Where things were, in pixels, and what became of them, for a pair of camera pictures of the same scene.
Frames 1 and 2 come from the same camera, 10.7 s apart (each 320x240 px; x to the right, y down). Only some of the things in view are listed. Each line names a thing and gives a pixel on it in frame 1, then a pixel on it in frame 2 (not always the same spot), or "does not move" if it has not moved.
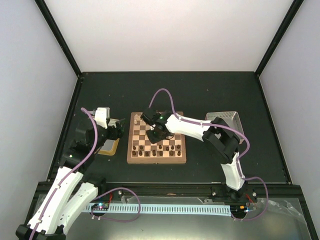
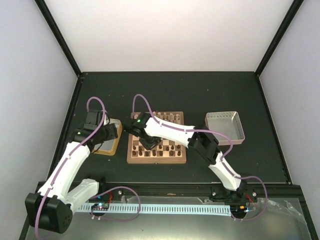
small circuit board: (100, 205) does not move
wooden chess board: (141, 150) does not move
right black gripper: (153, 139) → (148, 146)
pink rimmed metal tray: (231, 118) does not move
